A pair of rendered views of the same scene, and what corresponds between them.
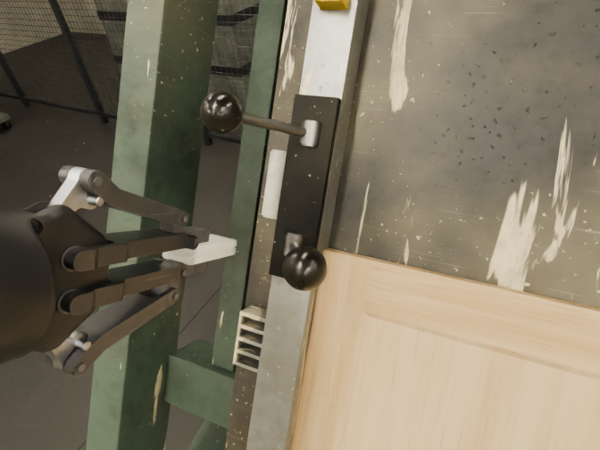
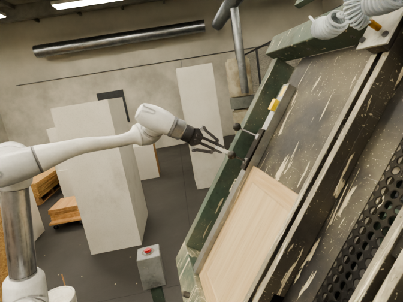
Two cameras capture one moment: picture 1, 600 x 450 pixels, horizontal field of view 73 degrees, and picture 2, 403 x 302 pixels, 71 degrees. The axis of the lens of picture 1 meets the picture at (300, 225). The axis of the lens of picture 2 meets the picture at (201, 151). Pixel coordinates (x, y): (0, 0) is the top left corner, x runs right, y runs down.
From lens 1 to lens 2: 101 cm
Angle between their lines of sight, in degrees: 53
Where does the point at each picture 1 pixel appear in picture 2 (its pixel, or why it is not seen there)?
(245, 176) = not seen: hidden behind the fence
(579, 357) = (274, 195)
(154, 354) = (222, 192)
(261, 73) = not seen: hidden behind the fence
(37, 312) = (189, 135)
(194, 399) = not seen: hidden behind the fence
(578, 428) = (268, 213)
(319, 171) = (255, 145)
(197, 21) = (264, 112)
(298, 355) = (237, 188)
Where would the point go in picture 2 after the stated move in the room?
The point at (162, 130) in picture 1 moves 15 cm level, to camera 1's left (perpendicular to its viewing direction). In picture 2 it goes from (244, 135) to (224, 134)
